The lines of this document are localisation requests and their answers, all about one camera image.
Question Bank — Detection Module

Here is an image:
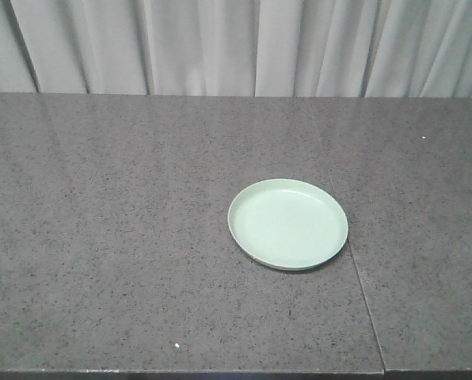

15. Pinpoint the light green round plate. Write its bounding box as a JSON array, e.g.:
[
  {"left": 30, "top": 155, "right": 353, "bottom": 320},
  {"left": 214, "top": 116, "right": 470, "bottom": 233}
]
[{"left": 227, "top": 178, "right": 348, "bottom": 271}]

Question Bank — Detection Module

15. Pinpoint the white pleated curtain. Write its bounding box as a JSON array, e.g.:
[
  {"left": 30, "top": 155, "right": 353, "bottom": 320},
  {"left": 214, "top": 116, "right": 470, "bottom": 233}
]
[{"left": 0, "top": 1, "right": 472, "bottom": 97}]

